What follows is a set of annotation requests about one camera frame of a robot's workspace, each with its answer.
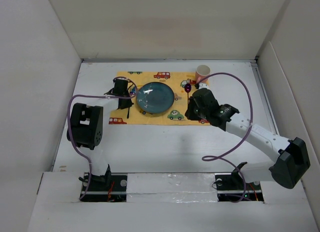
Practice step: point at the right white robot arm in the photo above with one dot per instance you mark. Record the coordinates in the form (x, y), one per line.
(289, 157)

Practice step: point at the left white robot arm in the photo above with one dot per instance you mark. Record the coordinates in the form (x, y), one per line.
(85, 122)

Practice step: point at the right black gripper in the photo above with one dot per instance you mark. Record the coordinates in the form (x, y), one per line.
(189, 113)

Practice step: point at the pink cup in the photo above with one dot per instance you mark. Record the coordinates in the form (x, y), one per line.
(201, 72)

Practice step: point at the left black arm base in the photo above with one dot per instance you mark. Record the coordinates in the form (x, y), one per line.
(110, 187)

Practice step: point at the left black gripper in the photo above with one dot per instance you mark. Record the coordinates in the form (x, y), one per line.
(127, 104)

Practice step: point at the dark teal plate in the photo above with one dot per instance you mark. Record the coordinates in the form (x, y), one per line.
(155, 98)

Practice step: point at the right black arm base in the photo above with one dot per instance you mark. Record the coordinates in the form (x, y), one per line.
(230, 187)

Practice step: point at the purple metallic spoon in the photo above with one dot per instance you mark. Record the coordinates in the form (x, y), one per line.
(188, 88)

